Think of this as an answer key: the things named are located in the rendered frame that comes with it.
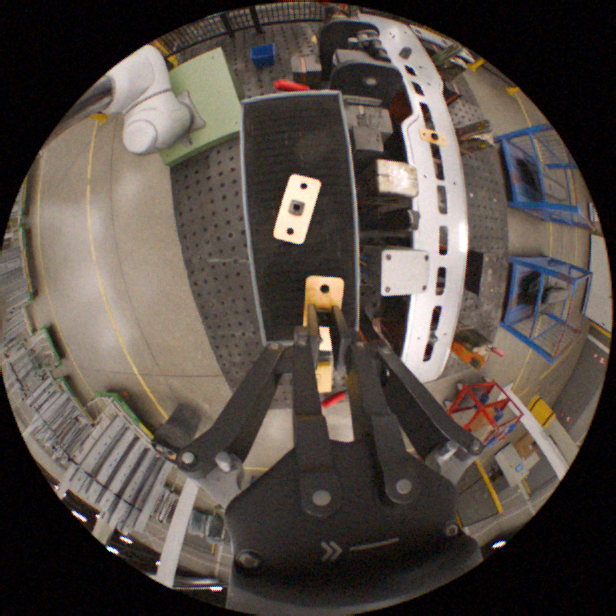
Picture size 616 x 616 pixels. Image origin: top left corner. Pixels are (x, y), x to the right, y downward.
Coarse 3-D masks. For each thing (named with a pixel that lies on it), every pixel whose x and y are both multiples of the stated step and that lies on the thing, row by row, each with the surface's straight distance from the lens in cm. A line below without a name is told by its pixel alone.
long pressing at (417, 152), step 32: (384, 32) 92; (416, 64) 80; (416, 96) 65; (416, 128) 57; (448, 128) 65; (416, 160) 52; (448, 160) 59; (448, 192) 55; (448, 224) 54; (448, 256) 54; (448, 288) 56; (416, 320) 53; (448, 320) 60; (416, 352) 59; (448, 352) 68
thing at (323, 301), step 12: (312, 276) 20; (312, 288) 20; (336, 288) 20; (312, 300) 20; (324, 300) 20; (336, 300) 21; (324, 312) 20; (324, 324) 20; (324, 336) 22; (324, 348) 23
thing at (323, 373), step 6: (318, 366) 32; (324, 366) 32; (330, 366) 32; (318, 372) 32; (324, 372) 32; (330, 372) 33; (318, 378) 33; (324, 378) 33; (330, 378) 34; (318, 384) 34; (324, 384) 34; (330, 384) 34; (324, 390) 35; (330, 390) 35
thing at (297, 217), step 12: (300, 180) 26; (312, 180) 26; (288, 192) 25; (300, 192) 25; (312, 192) 25; (288, 204) 25; (300, 204) 24; (312, 204) 25; (288, 216) 25; (300, 216) 25; (276, 228) 25; (300, 228) 25; (288, 240) 25; (300, 240) 25
